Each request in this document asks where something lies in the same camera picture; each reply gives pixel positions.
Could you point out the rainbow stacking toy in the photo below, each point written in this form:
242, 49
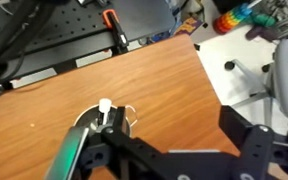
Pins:
229, 21

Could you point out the black white marker pen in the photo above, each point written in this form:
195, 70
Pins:
104, 106

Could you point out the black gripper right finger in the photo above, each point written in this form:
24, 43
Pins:
260, 153

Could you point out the green plastic toy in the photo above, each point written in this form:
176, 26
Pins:
264, 20

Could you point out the small silver pot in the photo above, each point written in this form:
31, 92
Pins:
92, 116

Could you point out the black orange bar clamp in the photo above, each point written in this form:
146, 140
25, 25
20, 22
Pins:
109, 16

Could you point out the black optical breadboard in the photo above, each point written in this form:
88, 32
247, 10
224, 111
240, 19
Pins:
67, 30

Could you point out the purple yellow packet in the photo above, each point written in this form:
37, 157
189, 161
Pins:
189, 26

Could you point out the purple plastic toy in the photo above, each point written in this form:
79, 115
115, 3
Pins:
257, 33

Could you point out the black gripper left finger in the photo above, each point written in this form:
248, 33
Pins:
110, 153

